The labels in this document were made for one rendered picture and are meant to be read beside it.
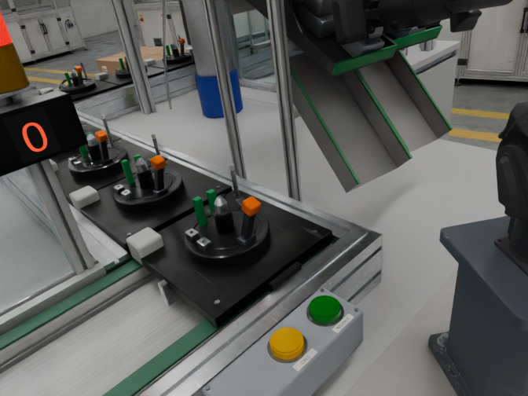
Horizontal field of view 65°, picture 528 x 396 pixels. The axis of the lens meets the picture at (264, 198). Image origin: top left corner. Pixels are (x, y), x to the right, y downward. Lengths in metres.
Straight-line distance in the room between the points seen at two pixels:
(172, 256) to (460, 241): 0.42
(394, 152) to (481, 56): 3.76
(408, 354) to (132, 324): 0.40
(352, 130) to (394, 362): 0.40
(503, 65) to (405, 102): 3.60
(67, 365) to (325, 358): 0.35
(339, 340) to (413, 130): 0.51
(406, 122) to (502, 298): 0.52
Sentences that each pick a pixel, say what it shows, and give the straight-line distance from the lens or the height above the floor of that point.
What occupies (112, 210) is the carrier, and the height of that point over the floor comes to 0.97.
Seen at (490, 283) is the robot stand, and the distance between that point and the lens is 0.47.
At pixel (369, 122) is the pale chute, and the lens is 0.83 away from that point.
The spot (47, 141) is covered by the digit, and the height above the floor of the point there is 1.19.
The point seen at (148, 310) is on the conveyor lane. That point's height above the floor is 0.92.
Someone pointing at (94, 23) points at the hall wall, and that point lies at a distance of 12.77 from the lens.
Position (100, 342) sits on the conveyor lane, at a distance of 0.67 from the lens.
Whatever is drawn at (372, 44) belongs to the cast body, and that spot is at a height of 1.22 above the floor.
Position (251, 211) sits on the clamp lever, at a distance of 0.57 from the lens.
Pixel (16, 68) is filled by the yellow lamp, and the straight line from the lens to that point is 0.59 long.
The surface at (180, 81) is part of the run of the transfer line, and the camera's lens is 1.96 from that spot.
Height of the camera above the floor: 1.36
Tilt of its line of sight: 30 degrees down
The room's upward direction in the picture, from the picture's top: 8 degrees counter-clockwise
